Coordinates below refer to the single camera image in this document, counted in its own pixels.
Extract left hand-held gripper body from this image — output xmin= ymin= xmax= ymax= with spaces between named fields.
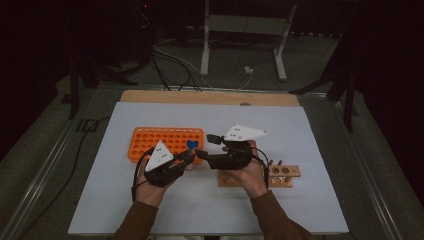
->
xmin=143 ymin=140 xmax=188 ymax=188

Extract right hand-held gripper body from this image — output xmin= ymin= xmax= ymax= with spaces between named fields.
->
xmin=208 ymin=124 xmax=269 ymax=171

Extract orange plastic tube rack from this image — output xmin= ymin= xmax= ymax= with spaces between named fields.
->
xmin=127 ymin=126 xmax=205 ymax=165

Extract wooden tube rack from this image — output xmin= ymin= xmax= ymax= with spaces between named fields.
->
xmin=217 ymin=159 xmax=302 ymax=188

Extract person's left hand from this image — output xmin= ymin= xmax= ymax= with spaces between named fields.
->
xmin=133 ymin=164 xmax=172 ymax=208

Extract person's right hand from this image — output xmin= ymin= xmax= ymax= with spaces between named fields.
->
xmin=220 ymin=139 xmax=269 ymax=200

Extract white table mat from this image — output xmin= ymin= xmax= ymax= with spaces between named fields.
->
xmin=67 ymin=101 xmax=350 ymax=236

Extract grey metal stand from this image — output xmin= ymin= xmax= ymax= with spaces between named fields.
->
xmin=199 ymin=0 xmax=298 ymax=82

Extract black tripod stand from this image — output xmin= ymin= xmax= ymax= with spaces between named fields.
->
xmin=68 ymin=54 xmax=139 ymax=120
xmin=289 ymin=61 xmax=360 ymax=133

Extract dark equipment stand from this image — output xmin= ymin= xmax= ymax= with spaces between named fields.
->
xmin=133 ymin=0 xmax=158 ymax=66

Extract left hand-held gripper cable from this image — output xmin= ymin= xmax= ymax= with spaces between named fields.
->
xmin=131 ymin=147 xmax=156 ymax=202

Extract hand-held gripper cable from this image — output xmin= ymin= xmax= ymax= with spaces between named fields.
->
xmin=131 ymin=147 xmax=156 ymax=202
xmin=250 ymin=145 xmax=271 ymax=190

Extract right hand-held gripper cable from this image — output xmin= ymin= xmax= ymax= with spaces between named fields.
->
xmin=250 ymin=145 xmax=271 ymax=190

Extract white cable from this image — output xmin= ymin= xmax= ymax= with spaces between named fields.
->
xmin=153 ymin=39 xmax=254 ymax=91

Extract black floor cables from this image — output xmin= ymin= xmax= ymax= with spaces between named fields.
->
xmin=150 ymin=46 xmax=204 ymax=93

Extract thin black floor cable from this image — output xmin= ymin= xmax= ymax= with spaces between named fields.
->
xmin=18 ymin=115 xmax=112 ymax=240

